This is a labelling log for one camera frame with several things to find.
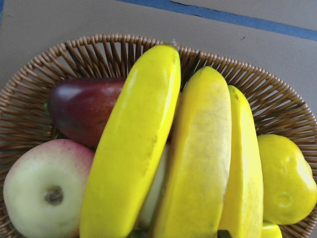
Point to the yellow banana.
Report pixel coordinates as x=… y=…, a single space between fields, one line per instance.
x=129 y=151
x=242 y=212
x=198 y=169

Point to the yellow star fruit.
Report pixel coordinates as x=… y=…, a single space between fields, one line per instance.
x=270 y=230

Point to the brown wicker basket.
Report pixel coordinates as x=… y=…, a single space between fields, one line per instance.
x=26 y=123

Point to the pale pink apple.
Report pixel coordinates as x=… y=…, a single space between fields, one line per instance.
x=44 y=189

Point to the dark red mango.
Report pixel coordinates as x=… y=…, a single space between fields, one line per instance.
x=80 y=107

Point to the yellow lemon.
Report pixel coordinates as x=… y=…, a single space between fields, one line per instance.
x=290 y=191

